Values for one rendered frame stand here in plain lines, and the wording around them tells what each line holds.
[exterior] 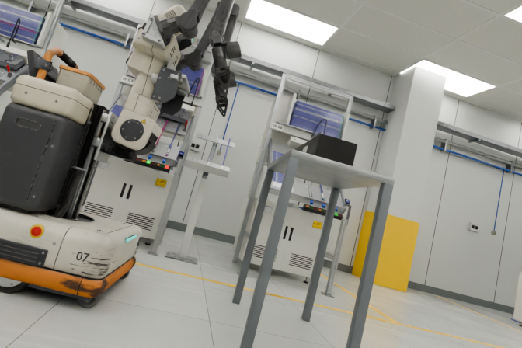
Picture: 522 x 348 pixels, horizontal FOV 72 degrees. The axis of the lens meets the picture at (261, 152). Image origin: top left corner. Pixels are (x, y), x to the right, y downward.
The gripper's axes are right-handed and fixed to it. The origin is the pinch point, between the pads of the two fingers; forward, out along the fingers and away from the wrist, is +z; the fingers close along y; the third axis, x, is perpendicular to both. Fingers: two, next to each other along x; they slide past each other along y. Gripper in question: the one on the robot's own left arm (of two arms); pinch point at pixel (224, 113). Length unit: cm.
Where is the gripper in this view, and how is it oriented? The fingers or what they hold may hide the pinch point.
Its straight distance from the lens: 203.9
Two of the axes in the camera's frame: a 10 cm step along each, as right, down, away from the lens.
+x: -9.8, 1.8, -1.3
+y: -1.1, 1.2, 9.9
